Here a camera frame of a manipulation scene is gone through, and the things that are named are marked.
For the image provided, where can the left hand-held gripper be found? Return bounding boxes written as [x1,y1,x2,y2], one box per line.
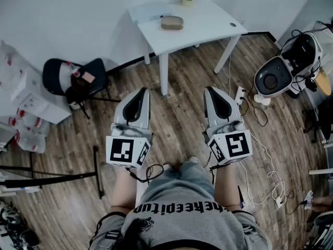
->
[106,87,153,169]

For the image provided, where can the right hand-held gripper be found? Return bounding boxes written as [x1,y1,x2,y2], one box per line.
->
[202,86,253,166]

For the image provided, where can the brown glasses case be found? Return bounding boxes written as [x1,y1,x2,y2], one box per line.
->
[160,15,184,31]

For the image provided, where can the person's right forearm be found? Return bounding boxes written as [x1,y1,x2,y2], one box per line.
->
[213,162,243,212]

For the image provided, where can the person's left forearm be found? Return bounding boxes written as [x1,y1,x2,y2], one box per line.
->
[110,166,138,214]

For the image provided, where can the white power strip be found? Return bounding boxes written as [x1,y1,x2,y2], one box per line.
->
[235,86,248,106]

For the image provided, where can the pink box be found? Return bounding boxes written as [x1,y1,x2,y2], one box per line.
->
[82,71,96,84]

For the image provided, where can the white and black headset device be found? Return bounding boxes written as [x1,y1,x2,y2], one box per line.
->
[254,31,324,101]

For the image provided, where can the plastic bottle with red cap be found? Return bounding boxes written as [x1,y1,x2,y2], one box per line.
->
[66,61,82,79]

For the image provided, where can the person's jeans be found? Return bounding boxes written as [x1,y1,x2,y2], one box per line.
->
[161,160,215,192]

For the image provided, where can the white table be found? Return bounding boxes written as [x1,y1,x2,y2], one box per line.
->
[127,0,249,97]

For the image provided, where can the black chair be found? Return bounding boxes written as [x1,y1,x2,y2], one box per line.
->
[42,58,122,120]

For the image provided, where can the white cardboard box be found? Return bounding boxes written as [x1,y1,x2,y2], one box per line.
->
[10,69,72,125]

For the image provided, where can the black floor stand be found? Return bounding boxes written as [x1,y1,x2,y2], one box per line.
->
[0,146,106,200]

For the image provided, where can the pack of water bottles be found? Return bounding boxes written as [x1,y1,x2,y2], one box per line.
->
[7,110,50,154]

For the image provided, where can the yellow wooden board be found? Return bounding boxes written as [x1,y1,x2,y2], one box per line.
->
[314,68,332,97]

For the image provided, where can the person's grey shirt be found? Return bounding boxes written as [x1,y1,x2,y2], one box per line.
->
[88,178,270,250]

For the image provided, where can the black floor cable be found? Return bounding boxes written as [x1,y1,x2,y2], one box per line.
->
[239,86,268,127]

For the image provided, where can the white cable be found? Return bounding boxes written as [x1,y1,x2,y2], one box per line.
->
[228,53,287,209]

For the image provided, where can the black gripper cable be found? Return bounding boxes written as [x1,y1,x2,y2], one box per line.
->
[129,164,165,184]

